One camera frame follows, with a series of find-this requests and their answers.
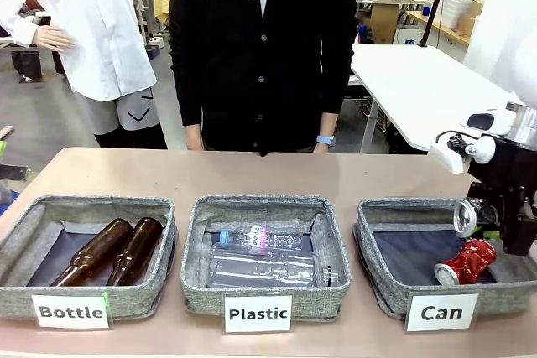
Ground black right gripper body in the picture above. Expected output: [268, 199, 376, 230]
[467, 137, 537, 208]

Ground crushed dark soda can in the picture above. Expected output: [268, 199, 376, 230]
[453, 197, 501, 237]

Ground crushed red soda can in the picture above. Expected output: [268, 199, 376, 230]
[434, 239, 498, 286]

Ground person's right forearm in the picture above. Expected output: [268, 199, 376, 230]
[184, 122, 206, 152]

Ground person's left forearm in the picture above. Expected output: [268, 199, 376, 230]
[318, 112, 341, 137]

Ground white Can label card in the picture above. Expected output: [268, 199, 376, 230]
[404, 293, 480, 333]

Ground grey fabric bottle basket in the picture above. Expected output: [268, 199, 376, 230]
[0, 195, 178, 320]

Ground grey fabric can basket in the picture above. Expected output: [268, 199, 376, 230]
[355, 197, 537, 321]

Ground grey fabric plastic basket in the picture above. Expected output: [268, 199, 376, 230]
[180, 194, 352, 323]

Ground brown glass bottle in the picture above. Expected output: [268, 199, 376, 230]
[50, 218, 134, 288]
[106, 216, 164, 287]

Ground white table behind person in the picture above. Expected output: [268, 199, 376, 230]
[348, 43, 526, 154]

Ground white Bottle label card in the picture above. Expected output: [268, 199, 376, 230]
[31, 293, 112, 330]

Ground person in white coat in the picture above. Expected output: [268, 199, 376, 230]
[0, 0, 169, 150]

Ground wooden workbench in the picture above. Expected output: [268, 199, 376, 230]
[404, 9, 472, 47]

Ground white storage bins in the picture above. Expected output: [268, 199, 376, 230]
[441, 0, 476, 29]

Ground black tripod pole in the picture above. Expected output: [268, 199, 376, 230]
[419, 0, 455, 49]

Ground small blue-capped plastic bottle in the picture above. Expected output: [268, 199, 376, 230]
[218, 226, 305, 257]

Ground large clear plastic bottle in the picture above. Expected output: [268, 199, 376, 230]
[208, 242, 340, 289]

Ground white Plastic label card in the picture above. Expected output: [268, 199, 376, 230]
[224, 295, 293, 334]

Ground person in black cardigan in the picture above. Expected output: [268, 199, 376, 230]
[168, 0, 360, 158]

